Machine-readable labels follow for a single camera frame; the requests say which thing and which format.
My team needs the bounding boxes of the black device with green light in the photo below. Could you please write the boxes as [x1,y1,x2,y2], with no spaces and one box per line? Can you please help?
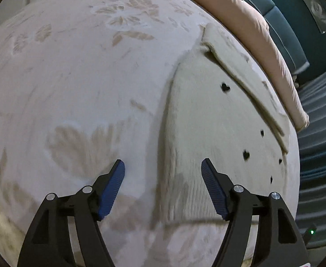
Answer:
[303,225,318,246]

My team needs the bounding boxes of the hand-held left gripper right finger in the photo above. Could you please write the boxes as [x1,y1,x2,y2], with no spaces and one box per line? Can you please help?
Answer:
[201,158,311,267]

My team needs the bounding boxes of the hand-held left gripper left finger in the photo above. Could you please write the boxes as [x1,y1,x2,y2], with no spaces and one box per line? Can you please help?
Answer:
[17,159,126,267]

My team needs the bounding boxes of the cream floral plush blanket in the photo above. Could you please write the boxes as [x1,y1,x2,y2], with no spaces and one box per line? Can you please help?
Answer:
[0,0,301,265]

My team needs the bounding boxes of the striped grey rug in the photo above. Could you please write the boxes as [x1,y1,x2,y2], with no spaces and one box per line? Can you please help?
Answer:
[291,61,326,249]

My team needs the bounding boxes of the pink quilt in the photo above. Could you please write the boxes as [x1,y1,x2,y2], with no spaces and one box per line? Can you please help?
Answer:
[163,0,310,131]

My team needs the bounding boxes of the teal padded headboard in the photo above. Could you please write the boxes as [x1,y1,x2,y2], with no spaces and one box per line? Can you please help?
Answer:
[216,0,311,75]

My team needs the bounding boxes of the white knit sweater black hearts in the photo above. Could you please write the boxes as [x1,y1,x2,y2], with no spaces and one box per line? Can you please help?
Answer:
[152,22,295,229]

